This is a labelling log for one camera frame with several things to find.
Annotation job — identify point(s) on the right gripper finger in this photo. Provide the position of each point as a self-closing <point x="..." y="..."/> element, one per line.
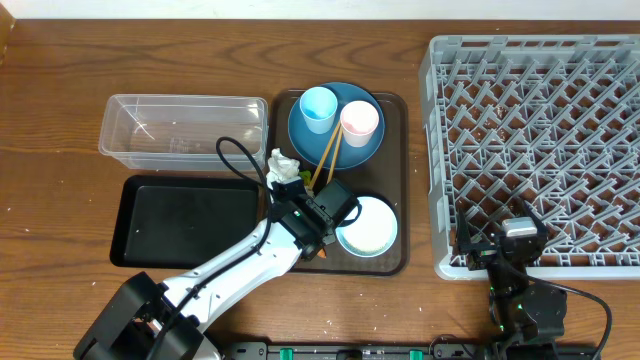
<point x="463" y="237"/>
<point x="526" y="210"/>

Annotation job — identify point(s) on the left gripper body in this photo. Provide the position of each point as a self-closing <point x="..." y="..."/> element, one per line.
<point x="331" y="235"/>

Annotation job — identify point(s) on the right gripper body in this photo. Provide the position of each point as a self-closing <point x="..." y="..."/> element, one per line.
<point x="483" y="256"/>

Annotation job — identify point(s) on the white tissue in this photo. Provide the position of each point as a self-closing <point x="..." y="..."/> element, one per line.
<point x="281" y="168"/>

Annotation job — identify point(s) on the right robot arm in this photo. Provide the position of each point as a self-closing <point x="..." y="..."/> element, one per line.
<point x="529" y="313"/>

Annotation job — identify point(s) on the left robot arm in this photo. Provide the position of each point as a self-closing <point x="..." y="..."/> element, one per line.
<point x="149" y="320"/>

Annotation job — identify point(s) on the grey dishwasher rack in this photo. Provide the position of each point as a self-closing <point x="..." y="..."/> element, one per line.
<point x="548" y="120"/>

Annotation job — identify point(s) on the green vegetable scrap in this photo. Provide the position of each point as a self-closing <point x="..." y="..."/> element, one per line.
<point x="306" y="176"/>

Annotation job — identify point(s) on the wooden chopstick right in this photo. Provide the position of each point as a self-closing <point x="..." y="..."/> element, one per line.
<point x="336" y="143"/>

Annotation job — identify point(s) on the wooden chopstick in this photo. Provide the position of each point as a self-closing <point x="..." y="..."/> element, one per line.
<point x="336" y="143"/>
<point x="320" y="165"/>

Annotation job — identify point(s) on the light blue bowl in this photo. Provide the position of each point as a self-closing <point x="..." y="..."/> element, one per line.
<point x="370" y="229"/>

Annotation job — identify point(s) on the dark blue plate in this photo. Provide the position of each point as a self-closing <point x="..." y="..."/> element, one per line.
<point x="311" y="146"/>

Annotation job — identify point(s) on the brown serving tray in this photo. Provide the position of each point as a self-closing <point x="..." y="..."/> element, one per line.
<point x="383" y="175"/>

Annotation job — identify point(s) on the wooden chopstick left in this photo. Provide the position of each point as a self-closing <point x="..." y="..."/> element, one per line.
<point x="320" y="165"/>

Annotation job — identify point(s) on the pink cup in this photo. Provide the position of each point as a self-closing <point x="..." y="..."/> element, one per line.
<point x="359" y="119"/>

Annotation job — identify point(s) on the light blue cup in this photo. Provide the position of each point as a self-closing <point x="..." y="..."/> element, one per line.
<point x="318" y="106"/>

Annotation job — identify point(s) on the black tray bin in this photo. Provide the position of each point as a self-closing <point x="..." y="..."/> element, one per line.
<point x="181" y="222"/>

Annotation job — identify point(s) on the clear plastic bin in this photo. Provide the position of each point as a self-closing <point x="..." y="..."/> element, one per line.
<point x="179" y="132"/>

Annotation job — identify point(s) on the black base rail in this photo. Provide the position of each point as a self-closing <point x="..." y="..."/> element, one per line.
<point x="441" y="349"/>

